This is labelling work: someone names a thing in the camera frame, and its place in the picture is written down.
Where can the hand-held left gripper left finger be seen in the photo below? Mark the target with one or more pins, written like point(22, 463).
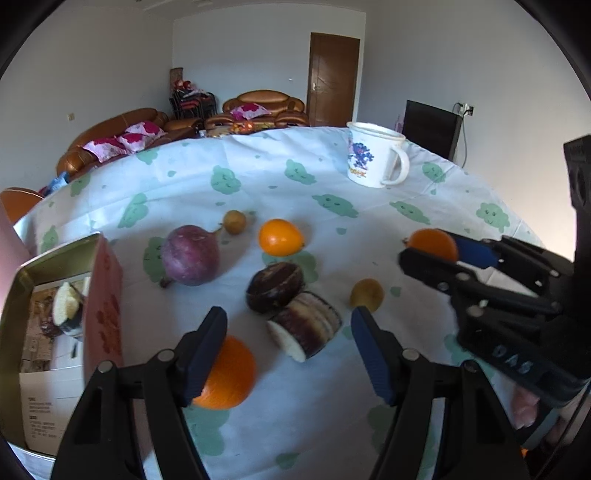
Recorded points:
point(207, 355)

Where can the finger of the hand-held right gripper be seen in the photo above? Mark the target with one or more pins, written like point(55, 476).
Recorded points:
point(434, 272)
point(475, 251)

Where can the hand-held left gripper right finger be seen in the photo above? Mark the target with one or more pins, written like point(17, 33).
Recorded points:
point(369, 350)

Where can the orange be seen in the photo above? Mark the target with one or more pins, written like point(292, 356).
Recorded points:
point(231, 376)
point(281, 237)
point(431, 243)

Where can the small yellow-brown fruit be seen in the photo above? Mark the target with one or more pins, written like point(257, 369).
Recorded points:
point(234, 221)
point(367, 294)

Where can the dark brown eggplant piece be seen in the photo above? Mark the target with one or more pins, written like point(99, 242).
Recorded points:
point(274, 286)

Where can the purple round radish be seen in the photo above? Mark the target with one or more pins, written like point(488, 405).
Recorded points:
point(191, 256)

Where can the pink metal tin box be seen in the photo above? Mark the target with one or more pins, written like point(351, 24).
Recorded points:
point(105, 300)

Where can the person's right hand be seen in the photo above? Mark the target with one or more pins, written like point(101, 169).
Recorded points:
point(524, 408)

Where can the striped eggplant piece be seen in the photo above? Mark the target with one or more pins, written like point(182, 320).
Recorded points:
point(304, 330)

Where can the black television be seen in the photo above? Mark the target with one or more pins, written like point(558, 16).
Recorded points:
point(429, 129)

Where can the white printed mug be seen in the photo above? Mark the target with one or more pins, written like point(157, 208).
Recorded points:
point(369, 157)

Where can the eggplant piece with white flesh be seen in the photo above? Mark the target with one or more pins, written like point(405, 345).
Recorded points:
point(67, 307)

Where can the printed paper card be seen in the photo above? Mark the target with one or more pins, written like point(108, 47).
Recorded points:
point(44, 406)

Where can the white tablecloth with green clouds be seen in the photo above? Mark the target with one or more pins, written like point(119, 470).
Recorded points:
point(277, 184)

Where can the brown wooden door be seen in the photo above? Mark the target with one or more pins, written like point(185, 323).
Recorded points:
point(333, 78)

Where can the pink pitcher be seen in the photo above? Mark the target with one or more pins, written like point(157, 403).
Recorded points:
point(9, 249)

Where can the cluttered coffee table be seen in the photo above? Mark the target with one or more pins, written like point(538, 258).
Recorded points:
point(231, 130)

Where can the blue plaid cloth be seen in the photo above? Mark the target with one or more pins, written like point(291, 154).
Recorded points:
point(57, 182)

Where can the pink floral cushion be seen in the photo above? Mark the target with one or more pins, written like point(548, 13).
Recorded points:
point(138, 134)
point(249, 111)
point(104, 147)

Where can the orange leather chair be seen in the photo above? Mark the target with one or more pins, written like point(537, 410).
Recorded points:
point(18, 203)

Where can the brown leather armchair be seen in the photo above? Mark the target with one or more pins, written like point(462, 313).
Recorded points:
point(263, 98)

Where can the long brown leather sofa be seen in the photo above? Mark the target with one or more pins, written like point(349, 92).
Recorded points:
point(120, 117)

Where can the stacked dark chairs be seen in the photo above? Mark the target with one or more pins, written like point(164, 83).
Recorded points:
point(191, 102)

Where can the white wall outlet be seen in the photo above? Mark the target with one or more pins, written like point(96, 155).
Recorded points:
point(468, 109)

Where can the tall brown wall decoration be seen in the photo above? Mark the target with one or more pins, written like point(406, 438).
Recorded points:
point(177, 76)

